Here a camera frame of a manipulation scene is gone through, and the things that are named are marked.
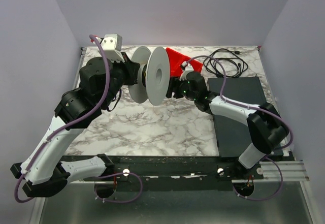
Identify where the white cable spool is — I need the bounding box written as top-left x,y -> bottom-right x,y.
128,46 -> 170,106

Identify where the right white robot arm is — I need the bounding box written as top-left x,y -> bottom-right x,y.
166,72 -> 289,170

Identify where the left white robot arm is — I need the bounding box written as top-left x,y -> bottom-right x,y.
10,53 -> 140,200

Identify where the red plastic bin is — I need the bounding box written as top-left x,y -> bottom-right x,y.
166,48 -> 203,77

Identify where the dark grey mat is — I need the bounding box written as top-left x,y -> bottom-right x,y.
213,77 -> 267,158

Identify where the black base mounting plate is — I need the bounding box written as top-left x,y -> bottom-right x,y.
83,155 -> 265,192

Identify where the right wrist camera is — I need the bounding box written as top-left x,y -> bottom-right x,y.
179,61 -> 194,81

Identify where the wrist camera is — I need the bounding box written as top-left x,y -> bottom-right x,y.
101,34 -> 124,62
179,61 -> 194,81

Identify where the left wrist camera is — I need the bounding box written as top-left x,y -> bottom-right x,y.
101,34 -> 124,62

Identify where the black coiled cable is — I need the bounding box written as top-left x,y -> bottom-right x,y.
203,47 -> 249,78

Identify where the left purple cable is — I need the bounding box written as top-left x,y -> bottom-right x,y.
14,34 -> 112,203

